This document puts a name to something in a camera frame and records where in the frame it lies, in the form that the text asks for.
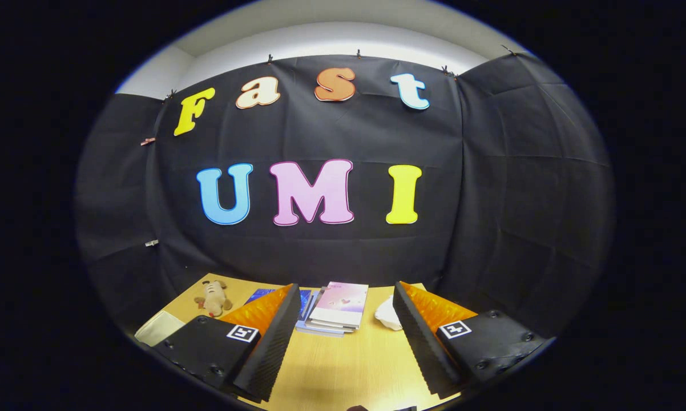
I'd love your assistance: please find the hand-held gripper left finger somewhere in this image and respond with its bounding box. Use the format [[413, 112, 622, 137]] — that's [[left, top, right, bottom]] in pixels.
[[153, 283, 302, 402]]

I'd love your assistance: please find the tan plush dog toy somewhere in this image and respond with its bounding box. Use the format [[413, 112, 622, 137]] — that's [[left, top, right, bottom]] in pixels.
[[193, 279, 234, 319]]

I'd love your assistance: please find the pink cover book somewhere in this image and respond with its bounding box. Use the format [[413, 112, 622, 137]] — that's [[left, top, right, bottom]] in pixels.
[[308, 281, 370, 331]]

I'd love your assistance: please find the white plush toy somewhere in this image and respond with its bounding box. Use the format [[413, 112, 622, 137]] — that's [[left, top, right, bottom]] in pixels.
[[374, 295, 404, 332]]

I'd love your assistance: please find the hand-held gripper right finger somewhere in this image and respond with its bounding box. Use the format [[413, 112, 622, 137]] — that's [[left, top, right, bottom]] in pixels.
[[392, 280, 550, 400]]

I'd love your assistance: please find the row of black clips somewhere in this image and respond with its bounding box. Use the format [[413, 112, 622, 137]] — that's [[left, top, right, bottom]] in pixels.
[[164, 45, 518, 102]]

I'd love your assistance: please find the beige fabric storage box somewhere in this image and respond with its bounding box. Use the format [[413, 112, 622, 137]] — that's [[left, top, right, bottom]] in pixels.
[[134, 309, 187, 348]]

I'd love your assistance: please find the dark blue book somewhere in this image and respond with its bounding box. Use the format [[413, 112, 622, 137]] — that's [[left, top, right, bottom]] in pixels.
[[244, 288, 313, 321]]

